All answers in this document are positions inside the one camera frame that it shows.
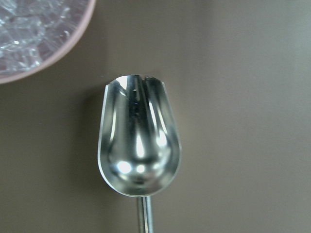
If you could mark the steel ice scoop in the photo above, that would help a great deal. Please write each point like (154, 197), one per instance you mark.
(139, 150)

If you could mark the pink bowl of ice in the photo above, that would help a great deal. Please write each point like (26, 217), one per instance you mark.
(35, 34)

